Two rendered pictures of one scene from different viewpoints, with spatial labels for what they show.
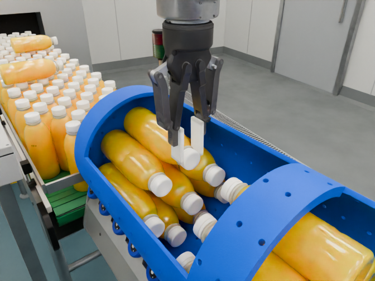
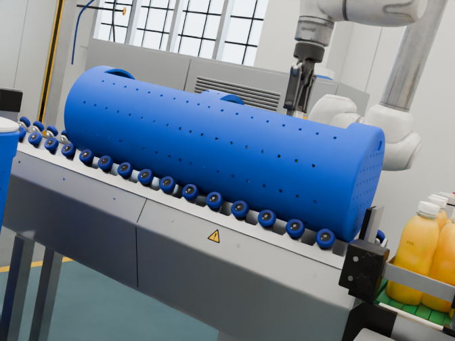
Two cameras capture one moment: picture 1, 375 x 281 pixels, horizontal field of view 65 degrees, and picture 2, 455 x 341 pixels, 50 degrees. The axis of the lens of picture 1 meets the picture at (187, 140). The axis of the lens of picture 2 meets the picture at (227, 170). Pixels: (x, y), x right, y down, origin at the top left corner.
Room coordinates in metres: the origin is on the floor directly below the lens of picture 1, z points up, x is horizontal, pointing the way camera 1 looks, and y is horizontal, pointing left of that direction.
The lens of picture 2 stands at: (1.54, -0.67, 1.22)
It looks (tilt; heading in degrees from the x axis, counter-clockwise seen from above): 8 degrees down; 154
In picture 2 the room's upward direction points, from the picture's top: 13 degrees clockwise
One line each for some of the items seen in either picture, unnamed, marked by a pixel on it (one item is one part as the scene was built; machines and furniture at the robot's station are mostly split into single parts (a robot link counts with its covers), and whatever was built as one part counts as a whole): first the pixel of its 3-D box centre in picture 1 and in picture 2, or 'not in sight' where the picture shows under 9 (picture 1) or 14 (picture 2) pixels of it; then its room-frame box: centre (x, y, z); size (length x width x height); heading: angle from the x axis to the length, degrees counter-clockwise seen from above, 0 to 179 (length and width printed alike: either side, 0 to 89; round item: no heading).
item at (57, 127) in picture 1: (66, 140); not in sight; (0.80, 0.38, 1.00); 0.07 x 0.07 x 0.19
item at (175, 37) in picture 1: (187, 51); (306, 63); (0.46, 0.00, 1.35); 0.08 x 0.07 x 0.09; 127
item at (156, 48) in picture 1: (160, 49); not in sight; (1.18, 0.10, 1.18); 0.06 x 0.06 x 0.05
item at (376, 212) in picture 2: not in sight; (368, 231); (0.66, 0.16, 0.99); 0.10 x 0.02 x 0.12; 127
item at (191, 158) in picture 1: (188, 158); not in sight; (0.46, 0.00, 1.16); 0.04 x 0.02 x 0.04; 128
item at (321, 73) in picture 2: not in sight; (311, 73); (-1.07, 1.00, 1.48); 0.24 x 0.12 x 0.08; 38
